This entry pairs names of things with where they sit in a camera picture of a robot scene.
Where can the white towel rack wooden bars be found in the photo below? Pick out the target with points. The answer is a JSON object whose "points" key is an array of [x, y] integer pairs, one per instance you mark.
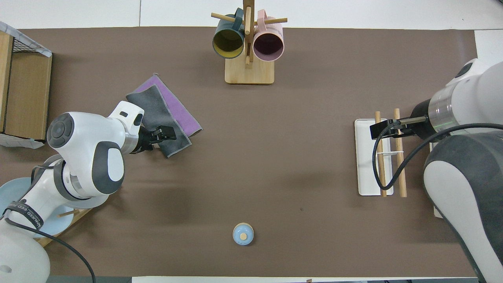
{"points": [[365, 177]]}

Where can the white paper wrap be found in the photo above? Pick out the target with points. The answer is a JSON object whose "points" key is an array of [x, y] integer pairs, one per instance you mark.
{"points": [[19, 142]]}

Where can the wooden shelf box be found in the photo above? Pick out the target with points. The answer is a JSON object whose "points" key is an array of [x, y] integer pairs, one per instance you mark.
{"points": [[29, 98]]}

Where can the light blue plate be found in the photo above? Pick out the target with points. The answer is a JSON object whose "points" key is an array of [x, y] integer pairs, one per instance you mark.
{"points": [[13, 192]]}

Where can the wooden plate rack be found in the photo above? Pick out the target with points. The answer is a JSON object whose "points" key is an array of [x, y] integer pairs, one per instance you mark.
{"points": [[84, 214]]}

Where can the purple and grey towel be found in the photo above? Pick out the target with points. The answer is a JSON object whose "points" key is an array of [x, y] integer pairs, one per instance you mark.
{"points": [[173, 106]]}

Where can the brown table mat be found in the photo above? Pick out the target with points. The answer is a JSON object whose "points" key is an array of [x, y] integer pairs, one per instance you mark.
{"points": [[275, 157]]}

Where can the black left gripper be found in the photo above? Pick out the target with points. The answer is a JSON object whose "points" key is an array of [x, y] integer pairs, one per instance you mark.
{"points": [[145, 140]]}

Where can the pink mug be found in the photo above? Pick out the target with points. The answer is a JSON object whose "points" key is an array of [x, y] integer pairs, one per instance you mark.
{"points": [[268, 45]]}

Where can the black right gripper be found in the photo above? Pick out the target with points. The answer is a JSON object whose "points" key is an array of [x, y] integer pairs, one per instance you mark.
{"points": [[422, 118]]}

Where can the blue call bell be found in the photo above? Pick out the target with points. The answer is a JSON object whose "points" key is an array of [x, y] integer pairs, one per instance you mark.
{"points": [[243, 234]]}

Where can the wooden mug tree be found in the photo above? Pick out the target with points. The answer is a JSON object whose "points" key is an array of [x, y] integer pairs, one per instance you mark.
{"points": [[249, 74]]}

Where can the dark teal mug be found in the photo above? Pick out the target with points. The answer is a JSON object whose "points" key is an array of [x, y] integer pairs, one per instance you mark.
{"points": [[228, 41]]}

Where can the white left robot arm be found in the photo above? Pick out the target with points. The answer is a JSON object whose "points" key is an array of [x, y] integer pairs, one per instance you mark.
{"points": [[82, 137]]}

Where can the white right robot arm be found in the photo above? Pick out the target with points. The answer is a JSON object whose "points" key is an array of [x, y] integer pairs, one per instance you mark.
{"points": [[479, 90]]}

